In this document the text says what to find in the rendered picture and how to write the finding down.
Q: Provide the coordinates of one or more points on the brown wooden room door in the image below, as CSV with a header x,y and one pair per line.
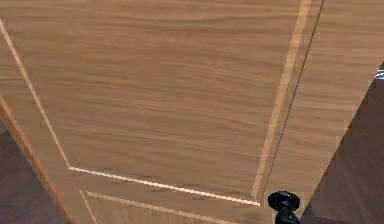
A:
x,y
173,93

